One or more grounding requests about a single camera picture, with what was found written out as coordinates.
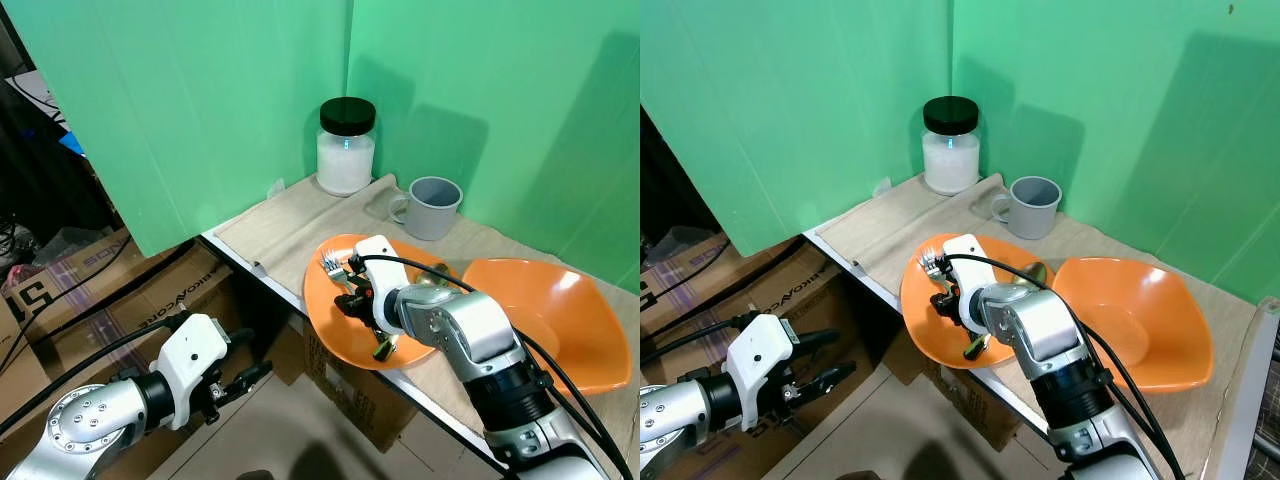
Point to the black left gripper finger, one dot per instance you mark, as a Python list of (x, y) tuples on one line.
[(242, 338), (835, 378), (252, 378), (820, 338)]

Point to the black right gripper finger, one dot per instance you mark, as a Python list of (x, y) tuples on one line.
[(349, 277), (932, 304), (343, 304), (940, 275)]

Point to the orange round plate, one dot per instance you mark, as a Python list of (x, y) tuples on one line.
[(920, 320), (325, 320)]

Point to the printed cardboard box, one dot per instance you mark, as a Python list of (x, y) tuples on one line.
[(200, 290), (680, 290), (830, 300), (70, 270)]

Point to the beige table cloth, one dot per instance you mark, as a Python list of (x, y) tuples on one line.
[(290, 230), (880, 230)]

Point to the dark gold spoon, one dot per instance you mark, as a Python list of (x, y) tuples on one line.
[(443, 275), (1040, 274)]

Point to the plain cardboard box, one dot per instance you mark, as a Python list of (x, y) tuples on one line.
[(940, 400), (340, 400)]

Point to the grey mug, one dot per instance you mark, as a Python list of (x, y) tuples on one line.
[(435, 215), (1035, 215)]

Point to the glass jar with black lid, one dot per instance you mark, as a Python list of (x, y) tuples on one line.
[(950, 165), (345, 165)]

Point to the orange square bowl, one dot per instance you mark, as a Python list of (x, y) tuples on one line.
[(570, 320), (1150, 320)]

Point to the green backdrop panel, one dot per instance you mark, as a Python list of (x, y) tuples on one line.
[(180, 100), (800, 100), (520, 100), (1130, 100)]

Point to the black fabric sheet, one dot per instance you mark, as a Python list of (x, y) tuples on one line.
[(40, 170)]

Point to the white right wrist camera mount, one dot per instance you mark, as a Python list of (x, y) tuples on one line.
[(380, 265), (968, 262)]

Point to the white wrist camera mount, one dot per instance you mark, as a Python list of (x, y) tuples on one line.
[(190, 365), (760, 365), (380, 265), (968, 262)]

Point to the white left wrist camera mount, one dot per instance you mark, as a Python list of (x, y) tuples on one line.
[(760, 365), (190, 365)]

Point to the silver metal rail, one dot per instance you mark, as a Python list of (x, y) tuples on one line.
[(1245, 400)]

